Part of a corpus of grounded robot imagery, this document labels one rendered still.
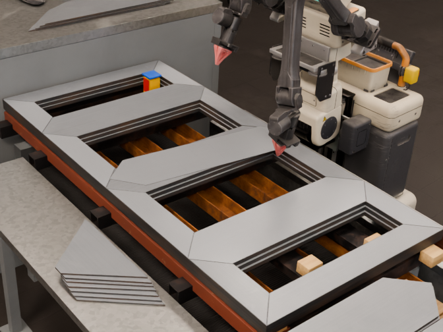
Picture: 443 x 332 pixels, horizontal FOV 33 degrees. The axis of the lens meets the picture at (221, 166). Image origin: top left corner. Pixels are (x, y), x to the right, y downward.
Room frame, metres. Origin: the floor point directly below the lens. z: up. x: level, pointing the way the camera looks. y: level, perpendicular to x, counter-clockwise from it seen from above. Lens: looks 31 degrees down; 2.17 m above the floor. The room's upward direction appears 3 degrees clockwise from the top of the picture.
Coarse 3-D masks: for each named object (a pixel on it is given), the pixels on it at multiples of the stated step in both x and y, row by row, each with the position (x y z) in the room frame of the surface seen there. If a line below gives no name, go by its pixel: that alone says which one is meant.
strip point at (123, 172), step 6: (120, 168) 2.13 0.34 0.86; (126, 168) 2.13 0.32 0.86; (114, 174) 2.09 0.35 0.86; (120, 174) 2.09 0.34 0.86; (126, 174) 2.09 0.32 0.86; (132, 174) 2.09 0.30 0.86; (120, 180) 2.05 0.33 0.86; (126, 180) 2.05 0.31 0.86; (132, 180) 2.05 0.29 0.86; (138, 180) 2.05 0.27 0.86
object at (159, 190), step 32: (64, 96) 2.67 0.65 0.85; (96, 96) 2.75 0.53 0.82; (32, 128) 2.40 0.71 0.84; (128, 128) 2.46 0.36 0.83; (64, 160) 2.22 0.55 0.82; (256, 160) 2.28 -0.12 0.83; (288, 160) 2.28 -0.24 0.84; (160, 192) 2.02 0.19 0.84; (320, 224) 1.88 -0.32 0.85; (384, 224) 1.93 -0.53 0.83; (256, 256) 1.71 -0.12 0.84; (352, 288) 1.62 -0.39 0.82; (256, 320) 1.43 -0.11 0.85; (288, 320) 1.46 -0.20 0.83
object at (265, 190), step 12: (168, 132) 2.68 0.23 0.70; (180, 132) 2.73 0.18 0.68; (192, 132) 2.68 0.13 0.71; (180, 144) 2.62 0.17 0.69; (240, 180) 2.33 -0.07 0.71; (252, 180) 2.38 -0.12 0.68; (264, 180) 2.34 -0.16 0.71; (252, 192) 2.27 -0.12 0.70; (264, 192) 2.23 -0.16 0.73; (276, 192) 2.29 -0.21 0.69; (288, 192) 2.24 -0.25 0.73; (324, 240) 2.00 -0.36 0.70; (336, 252) 1.95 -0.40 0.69; (408, 276) 1.82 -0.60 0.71
